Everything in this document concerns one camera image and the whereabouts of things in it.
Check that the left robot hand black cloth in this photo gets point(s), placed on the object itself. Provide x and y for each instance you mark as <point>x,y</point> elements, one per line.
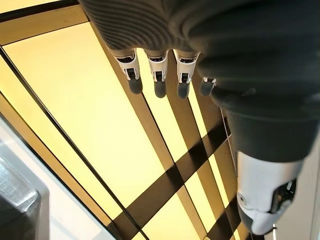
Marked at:
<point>250,50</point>

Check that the wide yellow wooden cabinet door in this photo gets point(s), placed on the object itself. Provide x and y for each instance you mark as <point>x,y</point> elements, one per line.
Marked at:
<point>87,100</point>

